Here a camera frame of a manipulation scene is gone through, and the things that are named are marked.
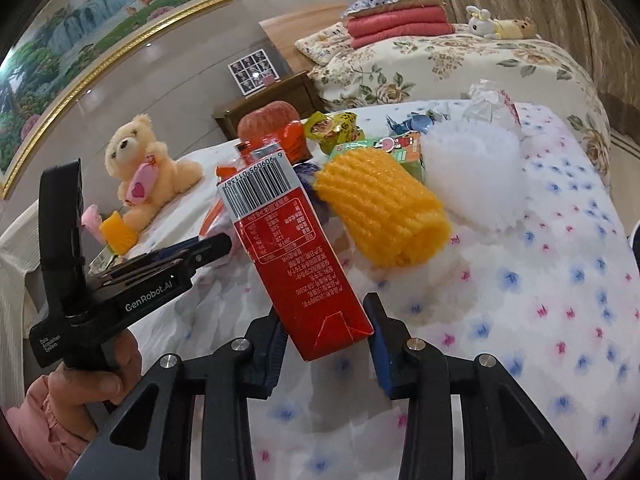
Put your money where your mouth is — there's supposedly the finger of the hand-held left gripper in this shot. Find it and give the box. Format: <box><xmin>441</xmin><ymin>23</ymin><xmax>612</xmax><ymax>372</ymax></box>
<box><xmin>107</xmin><ymin>234</ymin><xmax>233</xmax><ymax>283</ymax></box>
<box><xmin>120</xmin><ymin>240</ymin><xmax>200</xmax><ymax>266</ymax></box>

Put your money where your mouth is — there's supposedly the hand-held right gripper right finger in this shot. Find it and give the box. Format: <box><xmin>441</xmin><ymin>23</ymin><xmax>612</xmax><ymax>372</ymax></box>
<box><xmin>362</xmin><ymin>292</ymin><xmax>588</xmax><ymax>480</ymax></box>

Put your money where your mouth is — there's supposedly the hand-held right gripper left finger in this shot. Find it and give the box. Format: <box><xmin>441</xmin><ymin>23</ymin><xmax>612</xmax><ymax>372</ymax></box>
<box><xmin>67</xmin><ymin>307</ymin><xmax>290</xmax><ymax>480</ymax></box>

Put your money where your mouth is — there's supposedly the red drink carton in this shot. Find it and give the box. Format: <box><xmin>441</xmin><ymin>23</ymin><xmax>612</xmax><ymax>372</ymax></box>
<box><xmin>217</xmin><ymin>142</ymin><xmax>375</xmax><ymax>363</ymax></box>

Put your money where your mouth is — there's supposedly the green milk carton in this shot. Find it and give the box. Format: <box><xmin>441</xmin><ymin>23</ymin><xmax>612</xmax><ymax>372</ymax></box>
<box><xmin>367</xmin><ymin>131</ymin><xmax>427</xmax><ymax>185</ymax></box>

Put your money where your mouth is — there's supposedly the white textured paper towel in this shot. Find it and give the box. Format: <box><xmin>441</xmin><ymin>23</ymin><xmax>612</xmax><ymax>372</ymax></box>
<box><xmin>422</xmin><ymin>121</ymin><xmax>526</xmax><ymax>233</ymax></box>

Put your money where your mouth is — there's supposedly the white tissue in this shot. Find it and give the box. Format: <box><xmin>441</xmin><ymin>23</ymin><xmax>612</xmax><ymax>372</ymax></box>
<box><xmin>465</xmin><ymin>79</ymin><xmax>523</xmax><ymax>131</ymax></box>

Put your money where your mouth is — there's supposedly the person's left hand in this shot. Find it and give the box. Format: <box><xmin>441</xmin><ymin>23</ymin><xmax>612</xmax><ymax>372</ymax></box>
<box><xmin>47</xmin><ymin>327</ymin><xmax>143</xmax><ymax>413</ymax></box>

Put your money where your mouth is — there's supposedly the orange snack wrapper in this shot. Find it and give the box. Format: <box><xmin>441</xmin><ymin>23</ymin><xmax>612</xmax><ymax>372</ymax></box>
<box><xmin>200</xmin><ymin>162</ymin><xmax>238</xmax><ymax>241</ymax></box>

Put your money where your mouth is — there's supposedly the small pink toy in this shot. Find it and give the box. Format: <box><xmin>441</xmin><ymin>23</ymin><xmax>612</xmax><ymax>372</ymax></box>
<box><xmin>82</xmin><ymin>204</ymin><xmax>103</xmax><ymax>236</ymax></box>

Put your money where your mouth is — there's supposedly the orange jelly cup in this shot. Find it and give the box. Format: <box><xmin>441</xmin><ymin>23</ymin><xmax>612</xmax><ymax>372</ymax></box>
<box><xmin>99</xmin><ymin>211</ymin><xmax>137</xmax><ymax>256</ymax></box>

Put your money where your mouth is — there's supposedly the cream teddy bear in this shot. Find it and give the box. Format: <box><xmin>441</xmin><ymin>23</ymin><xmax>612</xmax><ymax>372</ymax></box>
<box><xmin>104</xmin><ymin>114</ymin><xmax>205</xmax><ymax>231</ymax></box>

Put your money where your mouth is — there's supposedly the red glossy snack packet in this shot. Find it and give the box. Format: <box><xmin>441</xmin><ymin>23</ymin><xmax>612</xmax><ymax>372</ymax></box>
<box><xmin>272</xmin><ymin>120</ymin><xmax>313</xmax><ymax>165</ymax></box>

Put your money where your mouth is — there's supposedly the red apple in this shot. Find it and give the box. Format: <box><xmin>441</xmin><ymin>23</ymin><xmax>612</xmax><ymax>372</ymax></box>
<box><xmin>236</xmin><ymin>101</ymin><xmax>301</xmax><ymax>146</ymax></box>

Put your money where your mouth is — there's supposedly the yellow foam fruit net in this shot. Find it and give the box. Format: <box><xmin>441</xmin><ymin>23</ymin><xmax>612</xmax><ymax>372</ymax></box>
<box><xmin>312</xmin><ymin>150</ymin><xmax>452</xmax><ymax>269</ymax></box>

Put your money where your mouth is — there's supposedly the white flower print blanket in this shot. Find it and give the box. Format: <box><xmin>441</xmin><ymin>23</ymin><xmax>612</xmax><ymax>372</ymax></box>
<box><xmin>0</xmin><ymin>97</ymin><xmax>636</xmax><ymax>480</ymax></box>

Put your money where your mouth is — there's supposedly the yellow green snack packet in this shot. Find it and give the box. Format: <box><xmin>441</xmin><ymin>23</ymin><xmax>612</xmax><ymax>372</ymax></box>
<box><xmin>303</xmin><ymin>111</ymin><xmax>363</xmax><ymax>156</ymax></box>

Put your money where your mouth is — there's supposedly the wooden nightstand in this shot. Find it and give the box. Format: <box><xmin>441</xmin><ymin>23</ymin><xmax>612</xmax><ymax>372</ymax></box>
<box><xmin>212</xmin><ymin>71</ymin><xmax>323</xmax><ymax>141</ymax></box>

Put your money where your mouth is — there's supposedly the black white photo collage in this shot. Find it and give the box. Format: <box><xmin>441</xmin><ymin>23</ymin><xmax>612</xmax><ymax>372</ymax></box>
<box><xmin>228</xmin><ymin>48</ymin><xmax>281</xmax><ymax>95</ymax></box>

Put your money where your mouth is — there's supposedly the floral pillow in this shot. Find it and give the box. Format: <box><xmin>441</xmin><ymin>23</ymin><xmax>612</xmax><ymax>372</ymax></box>
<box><xmin>295</xmin><ymin>24</ymin><xmax>361</xmax><ymax>66</ymax></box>

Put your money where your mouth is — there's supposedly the crumpled blue wrapper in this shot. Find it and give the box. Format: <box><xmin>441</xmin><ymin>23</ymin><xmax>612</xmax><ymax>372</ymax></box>
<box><xmin>386</xmin><ymin>110</ymin><xmax>451</xmax><ymax>136</ymax></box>

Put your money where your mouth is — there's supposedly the gold framed landscape painting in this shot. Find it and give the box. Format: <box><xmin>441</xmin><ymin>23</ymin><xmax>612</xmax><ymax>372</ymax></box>
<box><xmin>0</xmin><ymin>0</ymin><xmax>235</xmax><ymax>200</ymax></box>

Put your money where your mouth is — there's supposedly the wooden headboard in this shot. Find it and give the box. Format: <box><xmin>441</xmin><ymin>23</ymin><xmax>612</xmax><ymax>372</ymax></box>
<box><xmin>259</xmin><ymin>7</ymin><xmax>351</xmax><ymax>78</ymax></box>

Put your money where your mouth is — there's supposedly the folded red blanket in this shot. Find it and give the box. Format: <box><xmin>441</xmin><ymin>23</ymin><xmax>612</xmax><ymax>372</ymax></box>
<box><xmin>346</xmin><ymin>6</ymin><xmax>453</xmax><ymax>51</ymax></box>

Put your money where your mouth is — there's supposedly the floral bed quilt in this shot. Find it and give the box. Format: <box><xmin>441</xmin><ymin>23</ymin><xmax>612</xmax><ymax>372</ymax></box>
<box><xmin>307</xmin><ymin>32</ymin><xmax>612</xmax><ymax>186</ymax></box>

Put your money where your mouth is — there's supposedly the polka dot cushion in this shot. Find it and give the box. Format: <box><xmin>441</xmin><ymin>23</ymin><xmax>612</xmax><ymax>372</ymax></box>
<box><xmin>342</xmin><ymin>0</ymin><xmax>448</xmax><ymax>20</ymax></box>

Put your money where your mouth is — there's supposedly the white bunny plush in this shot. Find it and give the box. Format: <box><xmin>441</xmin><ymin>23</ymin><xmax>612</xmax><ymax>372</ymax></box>
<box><xmin>466</xmin><ymin>5</ymin><xmax>501</xmax><ymax>38</ymax></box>

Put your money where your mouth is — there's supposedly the yellow plush toy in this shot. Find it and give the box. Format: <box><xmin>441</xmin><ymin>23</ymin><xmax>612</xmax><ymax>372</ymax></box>
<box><xmin>492</xmin><ymin>16</ymin><xmax>541</xmax><ymax>41</ymax></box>

